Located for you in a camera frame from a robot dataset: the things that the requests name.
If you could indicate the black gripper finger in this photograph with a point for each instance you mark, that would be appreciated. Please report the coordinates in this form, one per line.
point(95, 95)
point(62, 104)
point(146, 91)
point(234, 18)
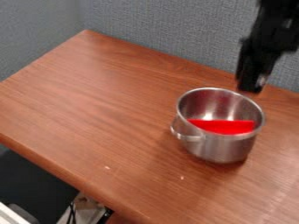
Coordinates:
point(255, 66)

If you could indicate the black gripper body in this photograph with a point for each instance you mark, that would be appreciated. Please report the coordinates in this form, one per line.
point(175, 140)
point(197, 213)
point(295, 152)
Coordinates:
point(275, 30)

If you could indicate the metal pot with handles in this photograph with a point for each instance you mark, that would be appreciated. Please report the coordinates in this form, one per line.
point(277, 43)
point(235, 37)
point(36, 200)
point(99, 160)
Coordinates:
point(217, 104)

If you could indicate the red rectangular block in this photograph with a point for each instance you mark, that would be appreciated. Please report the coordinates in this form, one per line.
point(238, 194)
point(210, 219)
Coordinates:
point(225, 127)

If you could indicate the white object bottom left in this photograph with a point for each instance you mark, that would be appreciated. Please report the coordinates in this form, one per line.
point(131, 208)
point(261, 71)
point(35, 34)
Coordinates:
point(10, 217)

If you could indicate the metal table leg frame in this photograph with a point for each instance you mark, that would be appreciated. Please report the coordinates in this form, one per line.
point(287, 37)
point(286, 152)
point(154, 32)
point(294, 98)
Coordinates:
point(86, 211)

